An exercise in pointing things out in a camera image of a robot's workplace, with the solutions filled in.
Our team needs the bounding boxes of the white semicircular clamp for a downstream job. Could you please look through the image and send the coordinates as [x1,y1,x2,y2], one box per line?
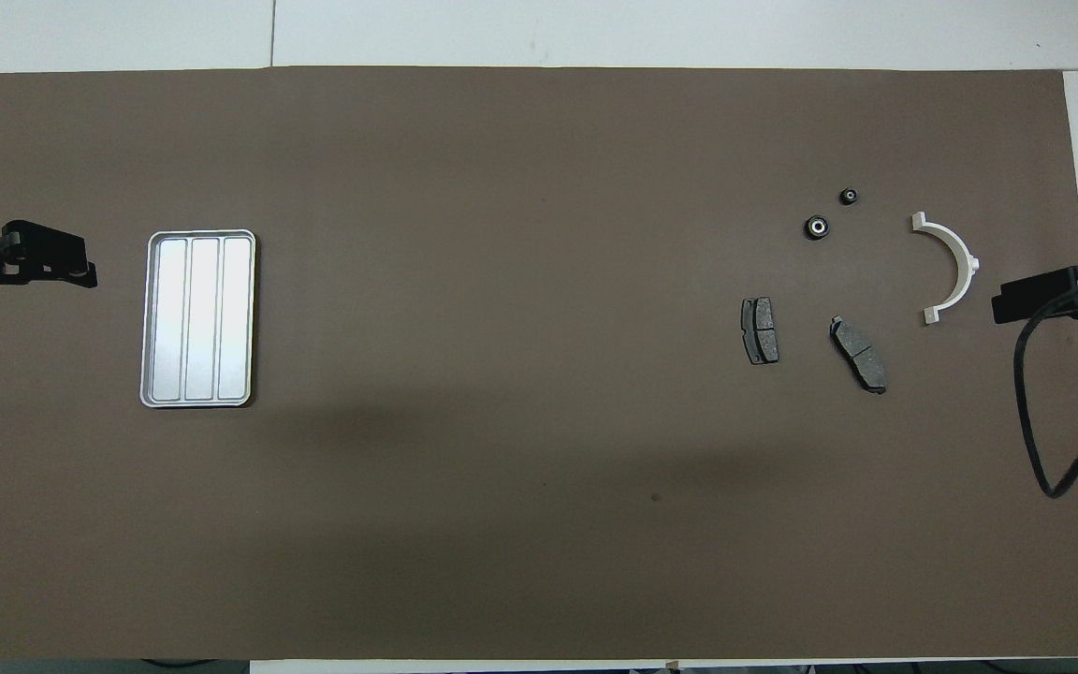
[910,212,982,326]

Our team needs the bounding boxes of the brown table mat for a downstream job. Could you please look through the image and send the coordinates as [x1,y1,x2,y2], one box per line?
[0,66,1078,661]

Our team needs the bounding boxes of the silver metal tray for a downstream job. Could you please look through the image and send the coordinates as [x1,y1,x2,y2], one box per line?
[139,228,257,409]

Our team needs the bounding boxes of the short grey brake pad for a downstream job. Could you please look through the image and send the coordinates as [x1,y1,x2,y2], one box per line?
[740,297,780,366]

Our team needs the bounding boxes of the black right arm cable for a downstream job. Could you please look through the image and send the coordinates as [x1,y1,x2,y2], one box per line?
[1016,267,1078,499]

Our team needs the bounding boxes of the long grey brake pad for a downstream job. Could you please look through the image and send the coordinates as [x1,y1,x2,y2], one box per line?
[828,315,888,395]

